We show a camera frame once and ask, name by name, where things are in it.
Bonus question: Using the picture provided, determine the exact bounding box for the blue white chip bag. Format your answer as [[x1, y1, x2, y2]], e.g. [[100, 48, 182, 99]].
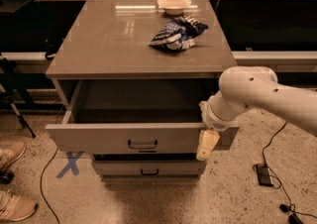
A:
[[149, 15, 209, 51]]

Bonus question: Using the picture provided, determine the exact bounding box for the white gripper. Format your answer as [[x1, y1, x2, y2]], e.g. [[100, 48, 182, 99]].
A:
[[196, 101, 232, 162]]

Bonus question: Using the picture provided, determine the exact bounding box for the beige sneaker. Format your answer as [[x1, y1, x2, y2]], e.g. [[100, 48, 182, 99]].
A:
[[0, 191, 37, 221], [0, 142, 26, 170]]

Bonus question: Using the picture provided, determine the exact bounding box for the black tripod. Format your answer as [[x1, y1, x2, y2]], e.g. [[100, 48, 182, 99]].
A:
[[0, 54, 38, 139]]

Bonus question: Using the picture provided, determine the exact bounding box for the black floor cable left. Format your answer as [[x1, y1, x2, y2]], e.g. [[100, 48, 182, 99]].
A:
[[39, 147, 63, 224]]

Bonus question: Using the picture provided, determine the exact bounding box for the black plug connector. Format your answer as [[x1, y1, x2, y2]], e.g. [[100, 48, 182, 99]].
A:
[[279, 204, 304, 224]]

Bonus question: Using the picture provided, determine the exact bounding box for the grey drawer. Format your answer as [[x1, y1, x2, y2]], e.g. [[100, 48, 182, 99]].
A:
[[45, 78, 240, 155], [93, 160, 206, 176]]

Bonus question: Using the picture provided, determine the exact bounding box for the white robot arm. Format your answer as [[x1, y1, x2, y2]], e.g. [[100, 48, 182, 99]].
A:
[[196, 66, 317, 161]]

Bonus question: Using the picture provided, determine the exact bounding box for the white bowl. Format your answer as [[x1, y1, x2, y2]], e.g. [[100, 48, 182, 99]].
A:
[[158, 0, 191, 15]]

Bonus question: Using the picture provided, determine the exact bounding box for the blue tape cross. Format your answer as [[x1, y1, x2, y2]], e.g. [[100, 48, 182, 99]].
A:
[[56, 152, 83, 178]]

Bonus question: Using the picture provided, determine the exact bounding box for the grey bottom drawer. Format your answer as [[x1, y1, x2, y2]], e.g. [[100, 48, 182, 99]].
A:
[[93, 160, 206, 176]]

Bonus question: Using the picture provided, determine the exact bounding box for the upper beige sneaker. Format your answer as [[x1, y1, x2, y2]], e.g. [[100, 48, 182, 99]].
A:
[[0, 142, 26, 170]]

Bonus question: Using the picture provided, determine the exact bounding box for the black floor cable right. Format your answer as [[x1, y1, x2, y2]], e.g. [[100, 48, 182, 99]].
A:
[[252, 121, 317, 220]]

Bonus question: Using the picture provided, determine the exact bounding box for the black floor cable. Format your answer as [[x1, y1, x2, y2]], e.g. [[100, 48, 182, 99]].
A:
[[39, 147, 63, 224], [252, 121, 317, 220]]

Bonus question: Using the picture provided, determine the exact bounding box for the grey drawer cabinet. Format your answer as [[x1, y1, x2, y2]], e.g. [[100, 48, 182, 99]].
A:
[[47, 0, 236, 178]]

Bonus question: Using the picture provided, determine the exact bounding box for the grey top drawer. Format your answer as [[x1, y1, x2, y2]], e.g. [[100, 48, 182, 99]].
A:
[[45, 78, 240, 155]]

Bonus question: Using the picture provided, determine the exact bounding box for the black power adapter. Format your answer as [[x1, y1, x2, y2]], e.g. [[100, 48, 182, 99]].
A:
[[256, 165, 273, 186]]

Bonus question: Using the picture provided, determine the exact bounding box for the lower beige sneaker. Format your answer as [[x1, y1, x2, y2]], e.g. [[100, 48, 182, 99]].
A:
[[0, 191, 37, 221]]

